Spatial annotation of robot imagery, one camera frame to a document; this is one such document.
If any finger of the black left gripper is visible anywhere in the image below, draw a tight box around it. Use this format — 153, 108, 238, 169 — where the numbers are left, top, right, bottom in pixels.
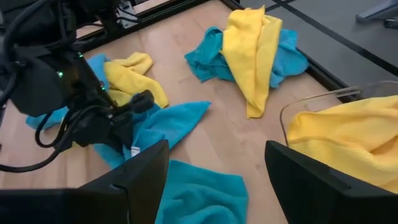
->
70, 118, 125, 154
119, 89, 155, 141

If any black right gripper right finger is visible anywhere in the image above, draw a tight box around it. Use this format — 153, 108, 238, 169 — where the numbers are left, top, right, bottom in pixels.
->
264, 140, 398, 224

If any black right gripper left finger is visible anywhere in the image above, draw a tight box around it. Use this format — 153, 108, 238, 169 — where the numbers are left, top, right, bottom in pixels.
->
0, 139, 170, 224

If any yellow microfiber towel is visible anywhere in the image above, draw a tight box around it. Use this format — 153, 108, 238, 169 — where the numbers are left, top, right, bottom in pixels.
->
221, 5, 284, 119
285, 95, 398, 194
103, 51, 170, 109

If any light blue microfiber towel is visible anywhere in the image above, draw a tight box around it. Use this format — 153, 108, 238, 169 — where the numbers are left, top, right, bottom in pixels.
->
25, 52, 213, 170
267, 27, 310, 89

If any clear plastic basket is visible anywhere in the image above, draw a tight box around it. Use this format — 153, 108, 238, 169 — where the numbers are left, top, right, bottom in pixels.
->
279, 80, 398, 147

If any teal microfiber towel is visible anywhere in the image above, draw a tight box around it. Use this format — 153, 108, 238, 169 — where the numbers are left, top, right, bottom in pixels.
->
154, 159, 250, 224
184, 26, 237, 83

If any gray table leg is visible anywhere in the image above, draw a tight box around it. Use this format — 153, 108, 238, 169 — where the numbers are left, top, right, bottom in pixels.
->
355, 0, 398, 23

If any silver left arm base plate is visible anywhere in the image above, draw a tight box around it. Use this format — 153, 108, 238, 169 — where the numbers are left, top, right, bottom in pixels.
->
116, 1, 141, 29

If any black aluminium table frame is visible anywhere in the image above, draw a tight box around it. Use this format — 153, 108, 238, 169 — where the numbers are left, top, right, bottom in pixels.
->
73, 0, 364, 103

